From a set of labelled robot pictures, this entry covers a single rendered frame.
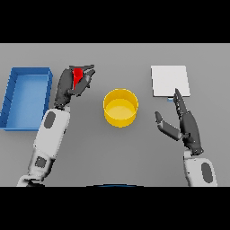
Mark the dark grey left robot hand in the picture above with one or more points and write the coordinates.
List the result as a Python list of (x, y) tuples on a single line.
[(64, 86)]

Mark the red beaker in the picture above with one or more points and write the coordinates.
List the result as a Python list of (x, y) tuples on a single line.
[(77, 76)]

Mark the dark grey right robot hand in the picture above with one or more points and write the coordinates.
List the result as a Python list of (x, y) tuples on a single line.
[(190, 127)]

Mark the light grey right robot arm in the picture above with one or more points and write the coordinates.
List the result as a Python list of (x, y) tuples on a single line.
[(200, 171)]

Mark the blue tray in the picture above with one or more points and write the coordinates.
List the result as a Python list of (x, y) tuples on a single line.
[(26, 98)]

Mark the pale square measuring scale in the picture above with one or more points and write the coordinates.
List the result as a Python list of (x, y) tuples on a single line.
[(169, 80)]

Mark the yellow bowl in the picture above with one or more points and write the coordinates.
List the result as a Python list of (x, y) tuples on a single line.
[(120, 108)]

